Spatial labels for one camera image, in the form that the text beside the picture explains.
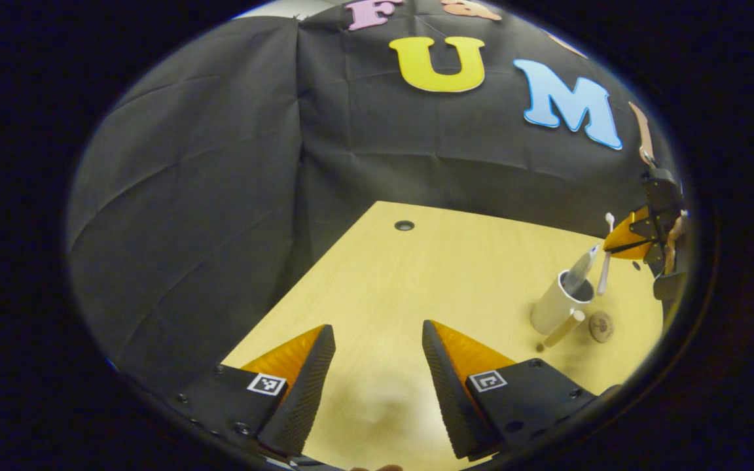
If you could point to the black desk grommet hole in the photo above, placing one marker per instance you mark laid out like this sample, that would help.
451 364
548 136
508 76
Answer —
404 226

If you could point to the white toothpaste tube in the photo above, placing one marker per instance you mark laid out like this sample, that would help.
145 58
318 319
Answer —
578 271

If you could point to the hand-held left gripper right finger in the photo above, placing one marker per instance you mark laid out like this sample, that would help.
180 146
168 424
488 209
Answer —
455 405

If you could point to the white toothbrush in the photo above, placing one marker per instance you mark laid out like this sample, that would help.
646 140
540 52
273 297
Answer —
606 261

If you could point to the round wooden coaster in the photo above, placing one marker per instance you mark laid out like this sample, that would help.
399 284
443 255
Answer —
601 326

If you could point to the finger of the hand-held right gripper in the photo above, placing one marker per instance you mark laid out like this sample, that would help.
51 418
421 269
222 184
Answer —
629 239

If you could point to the wooden desktop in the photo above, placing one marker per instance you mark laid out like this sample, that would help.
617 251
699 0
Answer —
429 288

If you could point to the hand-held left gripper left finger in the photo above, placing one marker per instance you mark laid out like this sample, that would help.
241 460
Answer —
305 399

